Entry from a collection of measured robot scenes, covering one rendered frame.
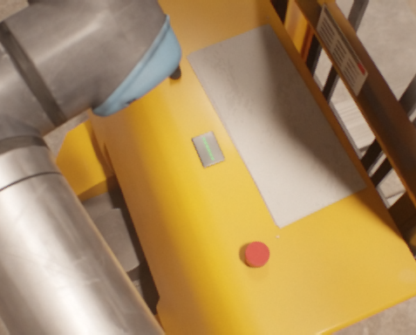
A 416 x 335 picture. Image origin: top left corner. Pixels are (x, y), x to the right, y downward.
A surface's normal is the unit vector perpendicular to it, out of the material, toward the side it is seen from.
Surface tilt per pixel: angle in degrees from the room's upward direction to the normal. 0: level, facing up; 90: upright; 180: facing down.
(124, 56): 39
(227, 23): 0
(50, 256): 17
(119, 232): 0
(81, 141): 22
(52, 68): 43
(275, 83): 0
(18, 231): 9
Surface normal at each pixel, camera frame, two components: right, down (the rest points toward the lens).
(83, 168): -0.36, -0.22
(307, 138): -0.02, -0.38
